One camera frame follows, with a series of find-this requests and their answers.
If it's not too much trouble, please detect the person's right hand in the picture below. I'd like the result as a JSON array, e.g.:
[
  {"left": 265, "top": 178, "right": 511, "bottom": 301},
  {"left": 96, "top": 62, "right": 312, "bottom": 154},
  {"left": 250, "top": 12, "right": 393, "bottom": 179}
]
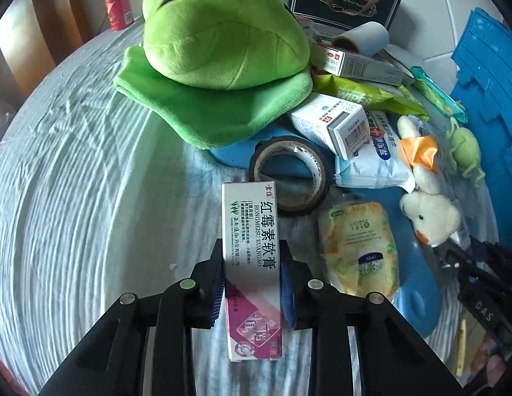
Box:
[{"left": 483, "top": 352, "right": 512, "bottom": 384}]

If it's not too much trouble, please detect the blue plastic storage crate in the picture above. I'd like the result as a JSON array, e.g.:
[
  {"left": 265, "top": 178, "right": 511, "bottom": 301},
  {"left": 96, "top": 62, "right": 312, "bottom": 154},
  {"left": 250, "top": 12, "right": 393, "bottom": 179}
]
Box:
[{"left": 450, "top": 8, "right": 512, "bottom": 199}]

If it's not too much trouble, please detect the white duck plush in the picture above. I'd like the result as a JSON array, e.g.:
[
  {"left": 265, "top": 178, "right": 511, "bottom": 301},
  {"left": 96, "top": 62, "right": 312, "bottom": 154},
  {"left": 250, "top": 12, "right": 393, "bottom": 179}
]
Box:
[{"left": 396, "top": 115, "right": 463, "bottom": 248}]

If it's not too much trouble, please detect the wooden wall pillar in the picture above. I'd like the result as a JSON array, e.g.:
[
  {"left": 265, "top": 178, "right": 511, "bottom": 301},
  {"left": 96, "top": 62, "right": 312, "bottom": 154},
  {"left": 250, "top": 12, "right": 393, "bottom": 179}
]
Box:
[{"left": 0, "top": 0, "right": 95, "bottom": 75}]

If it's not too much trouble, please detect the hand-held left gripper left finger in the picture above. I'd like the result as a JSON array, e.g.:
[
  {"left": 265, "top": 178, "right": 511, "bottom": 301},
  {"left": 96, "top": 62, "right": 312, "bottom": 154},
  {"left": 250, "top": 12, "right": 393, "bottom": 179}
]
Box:
[{"left": 37, "top": 238, "right": 226, "bottom": 396}]

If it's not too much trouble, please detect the white paper roll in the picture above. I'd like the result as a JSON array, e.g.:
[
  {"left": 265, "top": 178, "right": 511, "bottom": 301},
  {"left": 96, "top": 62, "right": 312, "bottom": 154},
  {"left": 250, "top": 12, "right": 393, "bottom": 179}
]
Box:
[{"left": 331, "top": 22, "right": 391, "bottom": 56}]

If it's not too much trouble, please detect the black tape roll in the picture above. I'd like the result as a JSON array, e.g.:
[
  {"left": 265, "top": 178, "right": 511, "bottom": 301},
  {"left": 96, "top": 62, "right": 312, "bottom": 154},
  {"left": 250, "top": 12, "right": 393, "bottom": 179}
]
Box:
[{"left": 248, "top": 135, "right": 332, "bottom": 217}]

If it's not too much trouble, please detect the white blue medicine box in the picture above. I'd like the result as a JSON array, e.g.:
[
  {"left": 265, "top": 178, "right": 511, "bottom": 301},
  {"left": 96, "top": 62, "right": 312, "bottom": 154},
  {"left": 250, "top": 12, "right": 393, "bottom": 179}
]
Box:
[{"left": 287, "top": 93, "right": 370, "bottom": 161}]

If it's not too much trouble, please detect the long red white box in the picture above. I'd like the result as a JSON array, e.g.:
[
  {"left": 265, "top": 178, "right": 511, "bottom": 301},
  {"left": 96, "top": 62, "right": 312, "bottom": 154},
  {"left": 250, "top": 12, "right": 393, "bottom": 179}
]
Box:
[{"left": 322, "top": 45, "right": 404, "bottom": 86}]

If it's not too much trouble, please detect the green frog plush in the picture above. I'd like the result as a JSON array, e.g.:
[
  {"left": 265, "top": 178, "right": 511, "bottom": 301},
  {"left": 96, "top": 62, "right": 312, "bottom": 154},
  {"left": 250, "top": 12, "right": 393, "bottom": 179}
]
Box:
[{"left": 113, "top": 0, "right": 314, "bottom": 151}]

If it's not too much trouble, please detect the green wipes packet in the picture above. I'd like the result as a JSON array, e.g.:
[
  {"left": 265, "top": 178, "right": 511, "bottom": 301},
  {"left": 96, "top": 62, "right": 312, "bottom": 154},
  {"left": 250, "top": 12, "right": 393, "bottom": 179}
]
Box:
[{"left": 411, "top": 66, "right": 467, "bottom": 123}]

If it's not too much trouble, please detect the white pink ointment box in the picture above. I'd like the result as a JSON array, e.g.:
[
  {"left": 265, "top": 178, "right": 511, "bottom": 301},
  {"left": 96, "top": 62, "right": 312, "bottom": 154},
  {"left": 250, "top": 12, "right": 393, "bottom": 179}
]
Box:
[{"left": 221, "top": 181, "right": 282, "bottom": 363}]

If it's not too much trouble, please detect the white salt bag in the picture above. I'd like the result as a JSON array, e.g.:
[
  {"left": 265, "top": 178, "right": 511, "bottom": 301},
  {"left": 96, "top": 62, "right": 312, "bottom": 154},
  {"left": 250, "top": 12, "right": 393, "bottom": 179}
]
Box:
[{"left": 334, "top": 109, "right": 416, "bottom": 190}]

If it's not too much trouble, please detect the yellow-green wipes pack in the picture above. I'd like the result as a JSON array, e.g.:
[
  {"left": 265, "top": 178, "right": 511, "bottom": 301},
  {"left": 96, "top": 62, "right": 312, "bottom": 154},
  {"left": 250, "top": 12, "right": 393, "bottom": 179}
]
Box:
[{"left": 311, "top": 72, "right": 429, "bottom": 122}]

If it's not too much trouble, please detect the blue plastic board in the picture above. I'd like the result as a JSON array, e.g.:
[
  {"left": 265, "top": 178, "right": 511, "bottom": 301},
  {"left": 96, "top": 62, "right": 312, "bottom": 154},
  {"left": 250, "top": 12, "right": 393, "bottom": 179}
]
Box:
[{"left": 208, "top": 146, "right": 442, "bottom": 337}]

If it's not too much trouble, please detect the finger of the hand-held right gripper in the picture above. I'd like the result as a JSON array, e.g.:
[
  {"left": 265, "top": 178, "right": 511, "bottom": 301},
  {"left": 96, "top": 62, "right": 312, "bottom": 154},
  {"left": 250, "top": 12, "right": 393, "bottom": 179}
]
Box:
[
  {"left": 435, "top": 243, "right": 508, "bottom": 294},
  {"left": 470, "top": 236, "right": 512, "bottom": 275}
]

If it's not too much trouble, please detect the yellow floral wipes pack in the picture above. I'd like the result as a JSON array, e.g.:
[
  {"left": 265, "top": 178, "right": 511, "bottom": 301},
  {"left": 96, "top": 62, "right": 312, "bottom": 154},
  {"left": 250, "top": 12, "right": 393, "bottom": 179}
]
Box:
[{"left": 318, "top": 202, "right": 400, "bottom": 298}]

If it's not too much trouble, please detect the flat yellow packet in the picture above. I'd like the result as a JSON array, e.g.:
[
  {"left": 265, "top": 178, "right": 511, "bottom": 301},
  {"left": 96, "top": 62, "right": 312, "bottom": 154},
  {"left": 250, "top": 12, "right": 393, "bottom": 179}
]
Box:
[{"left": 454, "top": 309, "right": 494, "bottom": 376}]

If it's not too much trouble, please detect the small green monster plush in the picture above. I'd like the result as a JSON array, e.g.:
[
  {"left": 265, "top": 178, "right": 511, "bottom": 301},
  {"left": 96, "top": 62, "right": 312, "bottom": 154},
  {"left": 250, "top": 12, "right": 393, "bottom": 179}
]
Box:
[{"left": 446, "top": 116, "right": 486, "bottom": 188}]

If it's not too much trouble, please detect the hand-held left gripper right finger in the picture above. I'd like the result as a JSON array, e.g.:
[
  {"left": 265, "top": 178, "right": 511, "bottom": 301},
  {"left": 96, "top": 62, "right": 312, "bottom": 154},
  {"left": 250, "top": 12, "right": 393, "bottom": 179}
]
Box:
[{"left": 279, "top": 240, "right": 463, "bottom": 396}]

